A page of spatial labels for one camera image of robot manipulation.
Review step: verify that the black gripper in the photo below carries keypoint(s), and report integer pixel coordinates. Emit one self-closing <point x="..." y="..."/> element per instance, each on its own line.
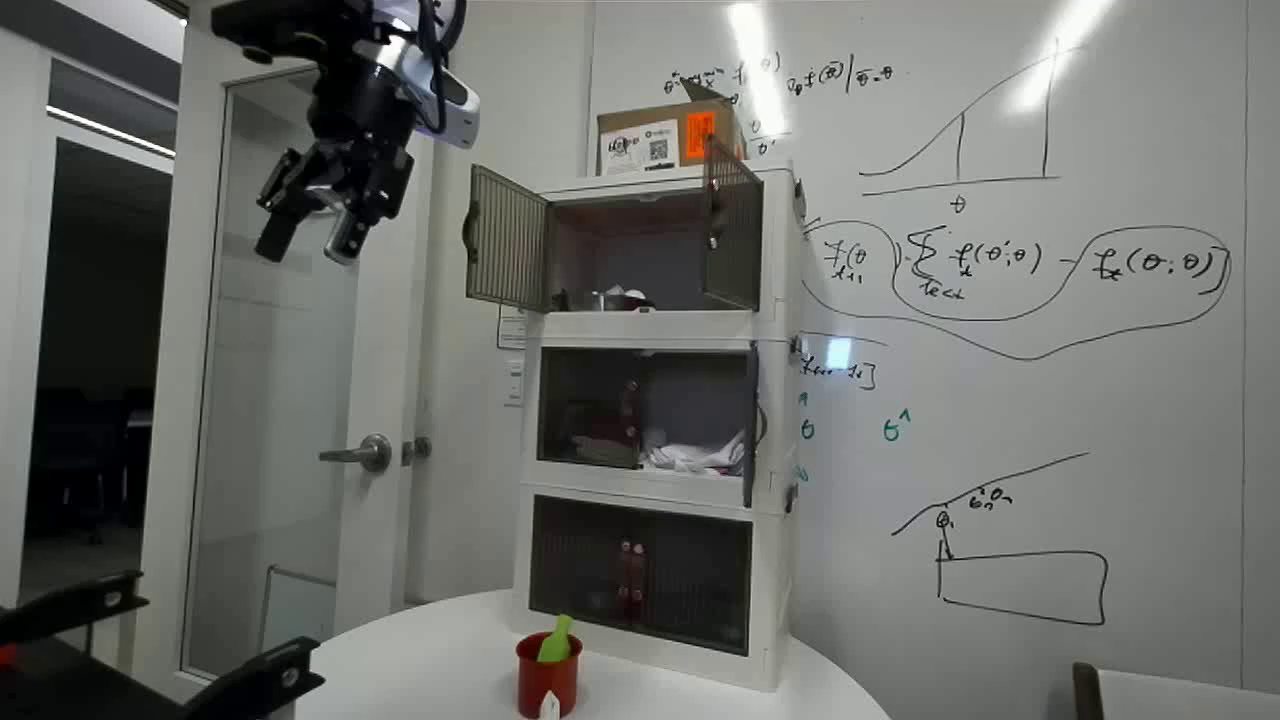
<point x="359" y="123"/>

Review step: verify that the translucent compartment door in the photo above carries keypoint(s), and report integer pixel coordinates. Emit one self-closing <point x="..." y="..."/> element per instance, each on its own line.
<point x="580" y="560"/>
<point x="504" y="243"/>
<point x="753" y="424"/>
<point x="738" y="233"/>
<point x="694" y="586"/>
<point x="584" y="406"/>

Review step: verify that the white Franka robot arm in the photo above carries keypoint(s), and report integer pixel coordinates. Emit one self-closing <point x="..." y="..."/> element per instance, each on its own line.
<point x="266" y="20"/>

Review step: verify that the white room door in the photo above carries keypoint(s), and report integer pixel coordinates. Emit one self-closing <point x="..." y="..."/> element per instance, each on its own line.
<point x="283" y="403"/>

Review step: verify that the white three-compartment cabinet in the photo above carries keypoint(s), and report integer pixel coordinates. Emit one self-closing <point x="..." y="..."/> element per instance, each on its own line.
<point x="661" y="330"/>

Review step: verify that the cardboard box with orange sticker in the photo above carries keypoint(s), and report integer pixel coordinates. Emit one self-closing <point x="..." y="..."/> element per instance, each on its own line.
<point x="655" y="142"/>

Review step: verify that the white plastic bag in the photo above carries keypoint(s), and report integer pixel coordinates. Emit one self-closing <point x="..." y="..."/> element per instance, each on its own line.
<point x="694" y="458"/>

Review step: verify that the green item in cup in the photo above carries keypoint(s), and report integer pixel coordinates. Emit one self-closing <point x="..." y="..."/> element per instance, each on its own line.
<point x="558" y="641"/>

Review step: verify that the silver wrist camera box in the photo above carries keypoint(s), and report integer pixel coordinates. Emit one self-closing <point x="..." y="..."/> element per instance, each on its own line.
<point x="454" y="113"/>

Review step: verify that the white wall sign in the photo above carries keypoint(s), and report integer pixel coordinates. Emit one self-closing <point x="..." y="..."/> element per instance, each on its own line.
<point x="513" y="330"/>

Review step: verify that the white light switch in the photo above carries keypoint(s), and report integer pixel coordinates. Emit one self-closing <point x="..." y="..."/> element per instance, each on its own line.
<point x="517" y="387"/>

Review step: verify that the black metal bracket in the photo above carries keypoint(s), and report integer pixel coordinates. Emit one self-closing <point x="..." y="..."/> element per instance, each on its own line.
<point x="73" y="602"/>
<point x="253" y="679"/>

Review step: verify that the large wall whiteboard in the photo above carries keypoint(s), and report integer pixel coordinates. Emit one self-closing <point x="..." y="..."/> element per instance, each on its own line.
<point x="1067" y="403"/>

